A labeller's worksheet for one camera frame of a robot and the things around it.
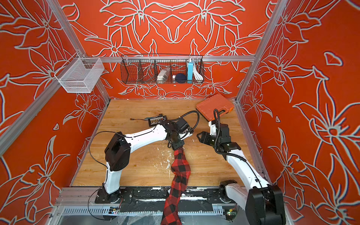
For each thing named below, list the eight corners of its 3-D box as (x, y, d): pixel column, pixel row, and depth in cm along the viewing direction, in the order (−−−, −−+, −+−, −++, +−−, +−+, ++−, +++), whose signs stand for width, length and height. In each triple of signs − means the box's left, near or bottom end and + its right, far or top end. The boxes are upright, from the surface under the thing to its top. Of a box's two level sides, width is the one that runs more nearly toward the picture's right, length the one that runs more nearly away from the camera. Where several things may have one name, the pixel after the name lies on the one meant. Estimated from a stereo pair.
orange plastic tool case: (209, 123, 105) (210, 119, 101) (195, 108, 115) (195, 104, 111) (233, 109, 114) (235, 105, 110) (218, 96, 124) (219, 92, 120)
